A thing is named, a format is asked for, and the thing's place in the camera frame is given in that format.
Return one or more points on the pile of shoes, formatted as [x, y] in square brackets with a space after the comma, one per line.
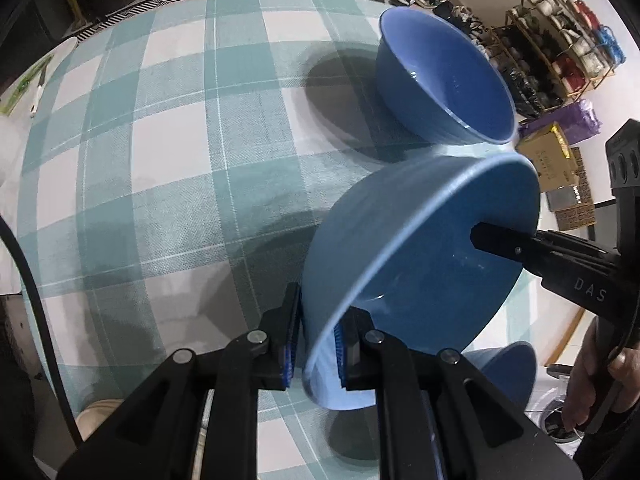
[440, 7]

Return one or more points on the blue bowl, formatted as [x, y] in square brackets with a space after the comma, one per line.
[425, 75]
[505, 370]
[400, 240]

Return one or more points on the cream plate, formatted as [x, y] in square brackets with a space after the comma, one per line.
[95, 415]

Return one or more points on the printed cardboard box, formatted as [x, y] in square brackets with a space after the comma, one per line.
[547, 162]

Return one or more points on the wooden shoe rack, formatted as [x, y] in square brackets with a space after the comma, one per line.
[530, 60]

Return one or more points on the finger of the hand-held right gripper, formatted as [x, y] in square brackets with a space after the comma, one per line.
[525, 252]

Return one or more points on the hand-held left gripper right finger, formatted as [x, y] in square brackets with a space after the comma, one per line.
[342, 355]

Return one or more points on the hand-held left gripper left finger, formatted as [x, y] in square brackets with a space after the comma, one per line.
[289, 345]

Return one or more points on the purple plastic bag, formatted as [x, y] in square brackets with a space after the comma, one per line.
[575, 120]

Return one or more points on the green vegetable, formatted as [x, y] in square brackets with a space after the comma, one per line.
[22, 87]

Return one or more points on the person's right hand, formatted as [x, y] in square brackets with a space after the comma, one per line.
[575, 390]

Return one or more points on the patterned brown box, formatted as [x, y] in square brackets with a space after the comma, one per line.
[577, 216]

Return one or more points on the teal checked tablecloth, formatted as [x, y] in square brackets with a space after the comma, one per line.
[175, 185]

